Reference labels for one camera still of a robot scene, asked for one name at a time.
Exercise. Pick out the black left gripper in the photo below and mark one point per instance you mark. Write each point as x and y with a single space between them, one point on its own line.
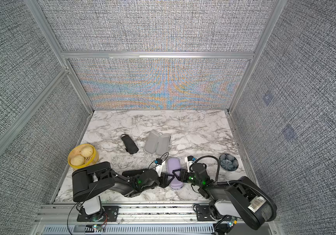
164 178

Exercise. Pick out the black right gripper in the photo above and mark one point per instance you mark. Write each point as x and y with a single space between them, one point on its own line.
183 172

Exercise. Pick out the grey umbrella case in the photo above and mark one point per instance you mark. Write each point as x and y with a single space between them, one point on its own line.
157 143
174 168

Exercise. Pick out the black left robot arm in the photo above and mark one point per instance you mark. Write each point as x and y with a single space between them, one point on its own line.
89 182

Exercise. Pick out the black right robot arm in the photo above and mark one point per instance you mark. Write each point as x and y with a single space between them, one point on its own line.
240 198

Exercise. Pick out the dark blue flower bowl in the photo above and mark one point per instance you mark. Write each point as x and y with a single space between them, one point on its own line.
228 162

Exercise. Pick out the white steamed bun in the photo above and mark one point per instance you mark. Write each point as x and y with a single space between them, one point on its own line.
77 160
87 151

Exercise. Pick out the yellow bamboo steamer basket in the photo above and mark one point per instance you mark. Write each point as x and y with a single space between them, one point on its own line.
88 161

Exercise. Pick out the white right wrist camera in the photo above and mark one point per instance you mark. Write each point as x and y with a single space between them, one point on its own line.
189 161

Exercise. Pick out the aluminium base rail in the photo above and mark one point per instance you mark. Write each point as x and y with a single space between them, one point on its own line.
142 218

